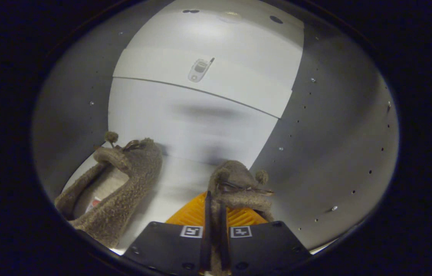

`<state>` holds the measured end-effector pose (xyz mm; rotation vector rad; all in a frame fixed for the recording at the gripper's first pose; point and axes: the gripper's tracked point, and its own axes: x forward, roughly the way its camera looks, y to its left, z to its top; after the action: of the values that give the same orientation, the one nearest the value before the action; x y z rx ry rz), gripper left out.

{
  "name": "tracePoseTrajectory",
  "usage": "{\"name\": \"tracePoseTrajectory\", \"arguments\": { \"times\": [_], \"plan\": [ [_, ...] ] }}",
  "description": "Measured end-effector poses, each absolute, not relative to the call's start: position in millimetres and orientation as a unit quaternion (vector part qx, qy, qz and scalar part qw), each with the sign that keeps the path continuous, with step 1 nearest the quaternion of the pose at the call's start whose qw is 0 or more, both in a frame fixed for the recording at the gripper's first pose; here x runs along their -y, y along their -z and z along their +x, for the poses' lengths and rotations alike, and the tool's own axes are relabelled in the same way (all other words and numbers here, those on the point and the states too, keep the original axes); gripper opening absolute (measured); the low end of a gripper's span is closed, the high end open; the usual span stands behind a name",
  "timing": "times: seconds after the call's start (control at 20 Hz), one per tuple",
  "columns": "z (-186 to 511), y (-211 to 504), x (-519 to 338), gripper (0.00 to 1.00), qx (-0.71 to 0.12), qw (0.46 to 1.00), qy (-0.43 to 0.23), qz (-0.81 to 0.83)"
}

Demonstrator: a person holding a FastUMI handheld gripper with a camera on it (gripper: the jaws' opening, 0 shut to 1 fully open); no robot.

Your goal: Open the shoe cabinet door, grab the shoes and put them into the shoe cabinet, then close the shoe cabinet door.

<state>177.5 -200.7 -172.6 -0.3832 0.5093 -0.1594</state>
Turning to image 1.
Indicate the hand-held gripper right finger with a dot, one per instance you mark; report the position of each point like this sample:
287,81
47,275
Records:
223,237

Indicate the grey shoe cabinet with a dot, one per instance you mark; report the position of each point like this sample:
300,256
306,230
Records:
334,134

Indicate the brown fuzzy slipper shoe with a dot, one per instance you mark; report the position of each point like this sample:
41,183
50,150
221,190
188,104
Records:
238,176
139,172

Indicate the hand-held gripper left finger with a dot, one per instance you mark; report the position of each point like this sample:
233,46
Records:
207,237

